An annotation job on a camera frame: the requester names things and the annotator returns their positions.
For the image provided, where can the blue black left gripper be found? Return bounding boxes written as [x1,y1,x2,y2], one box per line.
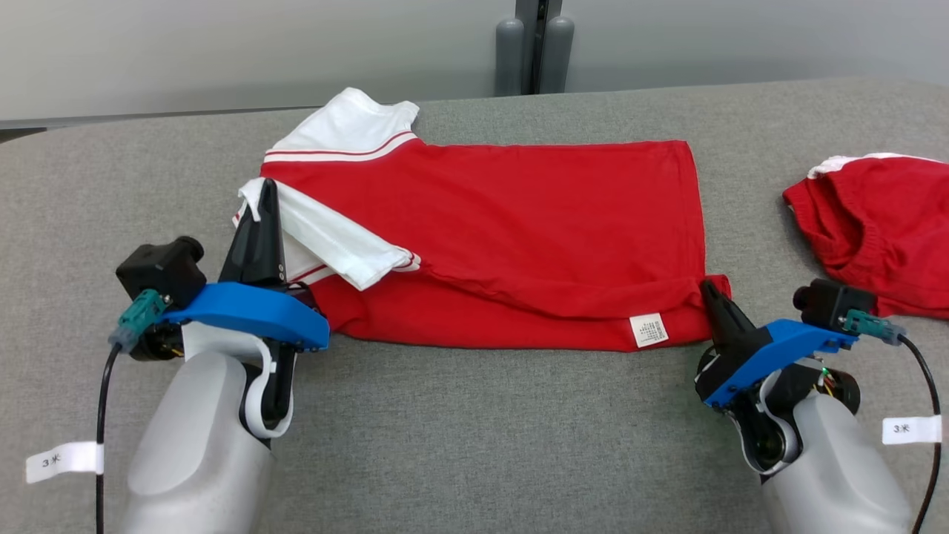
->
[130,178,331,438]

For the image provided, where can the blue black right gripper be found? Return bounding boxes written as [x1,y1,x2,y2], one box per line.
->
[695,280,861,414]

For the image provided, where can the red white shorts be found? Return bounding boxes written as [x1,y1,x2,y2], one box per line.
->
[783,153,949,321]

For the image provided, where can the red white t-shirt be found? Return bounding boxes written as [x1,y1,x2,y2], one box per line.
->
[234,88,731,353]

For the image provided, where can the black left cable teal plug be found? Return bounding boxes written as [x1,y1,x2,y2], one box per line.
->
[95,289,168,534]

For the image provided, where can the black cable teal plug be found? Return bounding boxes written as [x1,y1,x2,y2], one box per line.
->
[845,310,944,534]
[95,289,168,534]

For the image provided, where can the black right cable teal plug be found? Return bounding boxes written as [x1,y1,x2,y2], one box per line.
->
[845,310,944,534]

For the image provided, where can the white paper cable label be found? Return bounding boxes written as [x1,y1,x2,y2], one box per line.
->
[882,415,942,446]
[26,442,105,484]

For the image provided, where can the grey cylindrical post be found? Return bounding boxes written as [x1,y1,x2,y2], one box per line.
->
[541,16,575,95]
[495,19,525,97]

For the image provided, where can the dark vertical door frame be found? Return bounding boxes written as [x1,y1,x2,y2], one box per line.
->
[515,0,563,96]

